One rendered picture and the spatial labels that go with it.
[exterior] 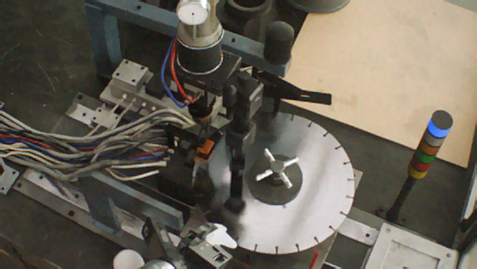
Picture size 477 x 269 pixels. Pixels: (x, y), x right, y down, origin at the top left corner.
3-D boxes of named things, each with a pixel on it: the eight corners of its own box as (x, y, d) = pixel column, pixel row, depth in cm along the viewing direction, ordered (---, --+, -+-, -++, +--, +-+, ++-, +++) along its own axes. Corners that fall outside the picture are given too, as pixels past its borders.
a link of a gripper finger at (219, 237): (244, 244, 117) (219, 263, 109) (219, 226, 118) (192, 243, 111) (251, 232, 115) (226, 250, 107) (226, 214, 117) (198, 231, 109)
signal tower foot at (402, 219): (410, 216, 148) (412, 211, 146) (405, 227, 147) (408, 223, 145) (378, 203, 150) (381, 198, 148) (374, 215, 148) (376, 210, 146)
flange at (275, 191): (248, 203, 127) (249, 197, 125) (247, 155, 133) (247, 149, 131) (304, 203, 127) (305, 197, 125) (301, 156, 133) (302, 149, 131)
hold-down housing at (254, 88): (259, 141, 121) (266, 73, 104) (245, 159, 118) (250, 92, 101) (234, 126, 122) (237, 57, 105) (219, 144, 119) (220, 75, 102)
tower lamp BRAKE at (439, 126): (451, 123, 117) (455, 115, 115) (445, 141, 115) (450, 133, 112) (430, 115, 118) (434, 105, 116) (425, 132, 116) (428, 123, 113)
